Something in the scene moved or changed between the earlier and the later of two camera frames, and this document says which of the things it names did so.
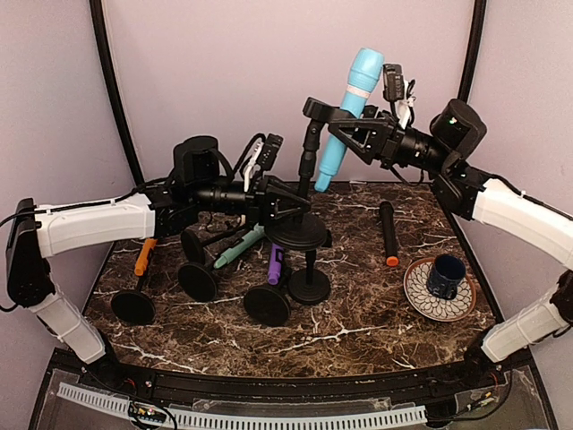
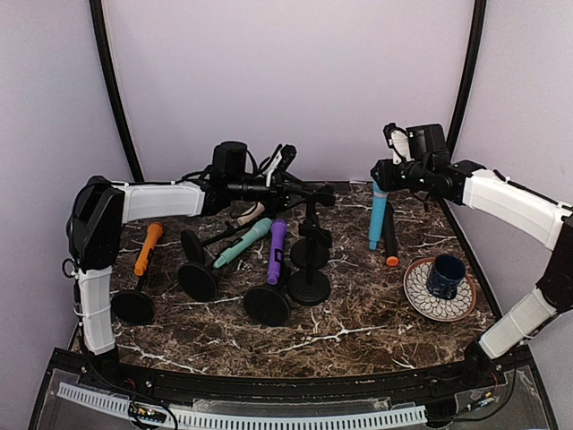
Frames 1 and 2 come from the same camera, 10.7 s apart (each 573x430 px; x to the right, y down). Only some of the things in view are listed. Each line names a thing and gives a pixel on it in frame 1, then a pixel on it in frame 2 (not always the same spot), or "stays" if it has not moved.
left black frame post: x=97 y=12 stays
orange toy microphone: x=149 y=244 stays
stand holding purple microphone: x=269 y=305 stays
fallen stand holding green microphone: x=197 y=282 stays
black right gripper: x=380 y=141 → x=386 y=180
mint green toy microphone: x=235 y=251 stays
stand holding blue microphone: x=305 y=231 → x=311 y=251
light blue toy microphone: x=364 y=72 → x=379 y=208
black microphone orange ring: x=388 y=219 stays
